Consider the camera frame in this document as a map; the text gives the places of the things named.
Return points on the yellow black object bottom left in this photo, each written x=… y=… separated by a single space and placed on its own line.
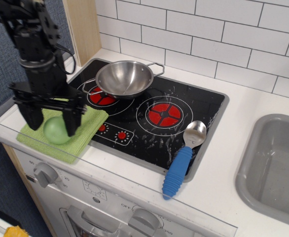
x=13 y=231

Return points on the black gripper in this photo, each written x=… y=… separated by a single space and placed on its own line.
x=47 y=88

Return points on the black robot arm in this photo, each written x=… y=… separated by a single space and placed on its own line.
x=35 y=36

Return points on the clear acrylic front guard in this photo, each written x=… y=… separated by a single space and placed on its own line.
x=74 y=204

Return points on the grey right oven knob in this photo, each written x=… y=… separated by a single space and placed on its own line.
x=144 y=222

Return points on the light wooden side post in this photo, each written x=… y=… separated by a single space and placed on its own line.
x=84 y=28

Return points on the stainless steel bowl pan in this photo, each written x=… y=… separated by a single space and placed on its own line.
x=125 y=79

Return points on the green folded microfiber cloth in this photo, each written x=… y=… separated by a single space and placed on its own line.
x=91 y=121

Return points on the black toy stovetop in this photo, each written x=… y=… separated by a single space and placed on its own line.
x=148 y=130

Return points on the grey oven knob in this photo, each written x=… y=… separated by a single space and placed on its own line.
x=144 y=222
x=45 y=174

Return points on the grey oven door handle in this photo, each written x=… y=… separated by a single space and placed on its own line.
x=92 y=224

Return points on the grey sink basin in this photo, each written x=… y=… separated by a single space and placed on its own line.
x=262 y=181

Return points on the blue handled metal spoon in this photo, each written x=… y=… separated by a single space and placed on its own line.
x=193 y=136

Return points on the green round toy fruit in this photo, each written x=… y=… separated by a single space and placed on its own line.
x=55 y=131

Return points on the grey left oven knob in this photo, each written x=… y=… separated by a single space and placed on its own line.
x=45 y=174

